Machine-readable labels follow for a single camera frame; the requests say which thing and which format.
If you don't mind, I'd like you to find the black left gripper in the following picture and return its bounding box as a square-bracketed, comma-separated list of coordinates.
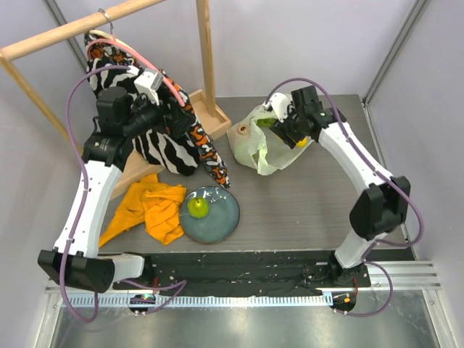
[122, 91, 195, 139]

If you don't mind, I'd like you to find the light green plastic bag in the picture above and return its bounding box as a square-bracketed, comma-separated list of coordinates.
[227, 104, 314, 175]

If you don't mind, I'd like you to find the green fake pear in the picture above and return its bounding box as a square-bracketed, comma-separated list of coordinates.
[187, 196, 209, 219]

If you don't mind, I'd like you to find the yellow fake mango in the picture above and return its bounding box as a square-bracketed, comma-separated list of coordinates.
[296, 137, 308, 148]

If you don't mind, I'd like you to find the green fake apple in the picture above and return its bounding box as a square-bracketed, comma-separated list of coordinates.
[256, 118, 276, 128]

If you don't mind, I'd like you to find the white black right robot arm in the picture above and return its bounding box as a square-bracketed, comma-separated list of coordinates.
[263, 86, 410, 286]

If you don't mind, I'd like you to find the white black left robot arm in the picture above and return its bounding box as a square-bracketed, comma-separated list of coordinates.
[38, 86, 181, 294]

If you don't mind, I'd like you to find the wooden clothes rack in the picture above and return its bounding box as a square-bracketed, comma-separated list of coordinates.
[0, 0, 233, 200]

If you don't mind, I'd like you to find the black white zebra garment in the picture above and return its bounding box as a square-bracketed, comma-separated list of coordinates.
[88, 70, 200, 176]

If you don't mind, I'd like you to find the orange cloth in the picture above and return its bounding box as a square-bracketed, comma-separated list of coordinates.
[99, 173, 187, 247]

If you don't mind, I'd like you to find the orange black patterned garment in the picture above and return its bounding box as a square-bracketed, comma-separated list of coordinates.
[83, 32, 230, 189]

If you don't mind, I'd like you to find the blue ceramic plate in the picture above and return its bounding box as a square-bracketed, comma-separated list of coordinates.
[179, 186, 240, 244]

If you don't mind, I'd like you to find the pink clothes hanger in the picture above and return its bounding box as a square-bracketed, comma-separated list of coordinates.
[87, 29, 185, 107]

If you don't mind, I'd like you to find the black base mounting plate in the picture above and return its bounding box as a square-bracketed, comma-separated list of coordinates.
[112, 249, 373, 294]

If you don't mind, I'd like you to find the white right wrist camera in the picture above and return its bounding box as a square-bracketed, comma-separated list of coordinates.
[262, 92, 291, 123]

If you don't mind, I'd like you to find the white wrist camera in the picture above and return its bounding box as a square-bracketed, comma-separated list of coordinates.
[134, 68, 163, 106]
[262, 92, 291, 123]

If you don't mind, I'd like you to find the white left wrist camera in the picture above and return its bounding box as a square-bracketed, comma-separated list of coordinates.
[134, 68, 163, 106]

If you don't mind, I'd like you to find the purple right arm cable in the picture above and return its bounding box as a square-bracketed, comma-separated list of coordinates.
[266, 76, 426, 320]

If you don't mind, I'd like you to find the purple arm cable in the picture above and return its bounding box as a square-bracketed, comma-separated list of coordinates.
[59, 65, 189, 323]
[266, 76, 426, 320]

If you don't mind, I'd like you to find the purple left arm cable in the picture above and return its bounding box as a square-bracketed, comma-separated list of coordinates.
[59, 65, 189, 323]

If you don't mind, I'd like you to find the white slotted cable duct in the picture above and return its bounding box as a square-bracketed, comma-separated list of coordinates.
[61, 293, 334, 309]

